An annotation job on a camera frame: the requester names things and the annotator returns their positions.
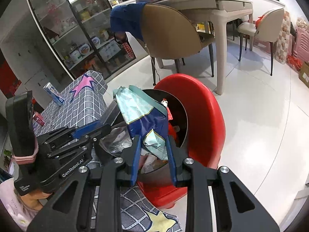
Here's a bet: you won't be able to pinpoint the person's left hand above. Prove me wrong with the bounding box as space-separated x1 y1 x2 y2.
19 189 51 211

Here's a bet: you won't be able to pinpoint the pink plastic stools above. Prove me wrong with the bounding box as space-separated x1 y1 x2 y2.
293 27 309 62

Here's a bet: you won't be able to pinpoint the glass display cabinet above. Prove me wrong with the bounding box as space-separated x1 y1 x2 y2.
27 0 136 78

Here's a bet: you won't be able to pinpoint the beige dining table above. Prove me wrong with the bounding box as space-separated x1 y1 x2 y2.
157 0 253 95

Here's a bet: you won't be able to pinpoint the clear plastic bag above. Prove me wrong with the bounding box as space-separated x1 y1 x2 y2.
99 126 132 157

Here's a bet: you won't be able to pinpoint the tan chair with backrest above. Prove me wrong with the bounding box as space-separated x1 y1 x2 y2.
138 4 215 85

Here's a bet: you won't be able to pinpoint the dark blue green packet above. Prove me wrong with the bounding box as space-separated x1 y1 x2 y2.
113 85 169 160

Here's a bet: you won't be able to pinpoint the black trash bin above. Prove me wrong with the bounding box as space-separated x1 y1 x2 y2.
95 85 188 186

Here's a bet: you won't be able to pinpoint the tall blue white can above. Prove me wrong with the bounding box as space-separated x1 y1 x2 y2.
43 82 65 106

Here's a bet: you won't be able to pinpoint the blue cloth on chair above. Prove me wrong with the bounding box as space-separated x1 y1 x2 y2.
110 2 147 44

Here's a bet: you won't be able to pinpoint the cardboard box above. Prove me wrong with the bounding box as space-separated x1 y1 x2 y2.
299 61 309 87

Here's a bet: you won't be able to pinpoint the red soda can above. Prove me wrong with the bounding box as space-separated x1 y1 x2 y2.
32 112 45 126

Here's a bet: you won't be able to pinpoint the grey checkered tablecloth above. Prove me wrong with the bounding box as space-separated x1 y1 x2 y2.
34 70 182 231

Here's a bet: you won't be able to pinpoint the black phone on gripper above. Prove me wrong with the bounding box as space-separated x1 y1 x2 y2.
5 91 38 165

